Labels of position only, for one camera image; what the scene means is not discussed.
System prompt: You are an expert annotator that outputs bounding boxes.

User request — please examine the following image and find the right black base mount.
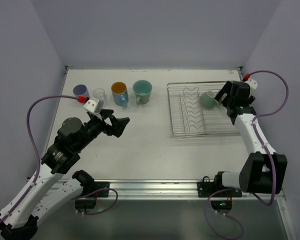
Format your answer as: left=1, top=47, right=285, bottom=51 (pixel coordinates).
left=197, top=174, right=243, bottom=198

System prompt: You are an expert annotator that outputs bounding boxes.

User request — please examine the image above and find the large green cup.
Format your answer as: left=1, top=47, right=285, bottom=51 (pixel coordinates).
left=132, top=80, right=153, bottom=105

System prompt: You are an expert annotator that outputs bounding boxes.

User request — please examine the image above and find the right black controller box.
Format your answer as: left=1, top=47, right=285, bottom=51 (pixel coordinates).
left=210, top=200, right=233, bottom=214

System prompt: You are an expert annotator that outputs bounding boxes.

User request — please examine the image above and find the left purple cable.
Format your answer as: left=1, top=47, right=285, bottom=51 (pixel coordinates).
left=0, top=95, right=89, bottom=228

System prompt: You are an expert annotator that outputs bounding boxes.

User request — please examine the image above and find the purple plastic cup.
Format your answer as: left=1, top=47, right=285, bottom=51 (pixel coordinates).
left=72, top=84, right=90, bottom=98

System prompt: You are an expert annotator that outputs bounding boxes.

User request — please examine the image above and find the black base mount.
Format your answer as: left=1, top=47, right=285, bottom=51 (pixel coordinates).
left=82, top=181, right=110, bottom=198
left=197, top=174, right=243, bottom=198

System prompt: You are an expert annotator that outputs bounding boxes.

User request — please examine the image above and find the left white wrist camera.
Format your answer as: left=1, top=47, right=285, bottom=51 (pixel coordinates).
left=83, top=98, right=104, bottom=119

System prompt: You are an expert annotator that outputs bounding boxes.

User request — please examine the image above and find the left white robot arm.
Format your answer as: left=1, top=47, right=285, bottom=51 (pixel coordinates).
left=0, top=109, right=130, bottom=240

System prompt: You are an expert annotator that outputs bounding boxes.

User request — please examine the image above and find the aluminium mounting rail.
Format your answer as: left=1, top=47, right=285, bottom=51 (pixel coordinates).
left=49, top=178, right=286, bottom=201

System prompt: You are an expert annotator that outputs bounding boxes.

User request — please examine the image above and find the blue cup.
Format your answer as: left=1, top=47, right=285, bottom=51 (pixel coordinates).
left=111, top=82, right=129, bottom=108

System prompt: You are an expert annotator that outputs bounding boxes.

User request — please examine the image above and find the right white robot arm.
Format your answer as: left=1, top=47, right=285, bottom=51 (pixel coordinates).
left=214, top=81, right=288, bottom=194

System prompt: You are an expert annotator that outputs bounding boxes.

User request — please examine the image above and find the clear plastic cup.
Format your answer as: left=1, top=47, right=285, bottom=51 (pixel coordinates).
left=93, top=88, right=108, bottom=105

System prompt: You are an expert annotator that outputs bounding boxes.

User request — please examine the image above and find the metal wire dish rack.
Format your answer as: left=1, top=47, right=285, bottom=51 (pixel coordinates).
left=167, top=81, right=239, bottom=138

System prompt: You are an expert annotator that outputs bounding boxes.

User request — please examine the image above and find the left black controller box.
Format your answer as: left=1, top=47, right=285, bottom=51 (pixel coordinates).
left=74, top=198, right=97, bottom=213

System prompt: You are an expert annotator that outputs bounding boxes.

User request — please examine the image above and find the small mint green cup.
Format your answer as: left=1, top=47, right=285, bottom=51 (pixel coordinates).
left=199, top=90, right=219, bottom=109

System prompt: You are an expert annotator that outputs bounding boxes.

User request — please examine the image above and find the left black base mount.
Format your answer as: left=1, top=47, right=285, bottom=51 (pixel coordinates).
left=82, top=181, right=110, bottom=198

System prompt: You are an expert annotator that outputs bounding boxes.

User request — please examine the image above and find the black controller box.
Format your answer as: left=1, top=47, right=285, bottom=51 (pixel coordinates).
left=210, top=200, right=233, bottom=214
left=74, top=198, right=97, bottom=213

